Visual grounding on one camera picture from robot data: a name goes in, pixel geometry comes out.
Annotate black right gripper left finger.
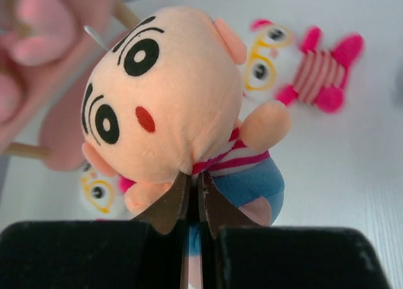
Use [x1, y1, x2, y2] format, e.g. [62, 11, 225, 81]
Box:
[1, 174, 191, 288]

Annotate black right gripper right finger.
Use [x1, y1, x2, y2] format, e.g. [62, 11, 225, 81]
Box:
[198, 173, 390, 289]

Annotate white panda plush yellow glasses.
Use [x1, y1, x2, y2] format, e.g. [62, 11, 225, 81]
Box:
[79, 162, 130, 220]

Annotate peach boy plush blue pants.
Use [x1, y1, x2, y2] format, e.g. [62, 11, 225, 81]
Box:
[81, 5, 292, 258]

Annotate white panda plush pink limbs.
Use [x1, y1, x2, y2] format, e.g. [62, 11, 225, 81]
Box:
[243, 19, 365, 113]

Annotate pink hippo plush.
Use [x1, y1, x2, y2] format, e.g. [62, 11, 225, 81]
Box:
[1, 0, 78, 123]

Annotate pink three-tier wooden shelf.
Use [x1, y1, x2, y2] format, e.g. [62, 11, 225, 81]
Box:
[1, 0, 137, 171]

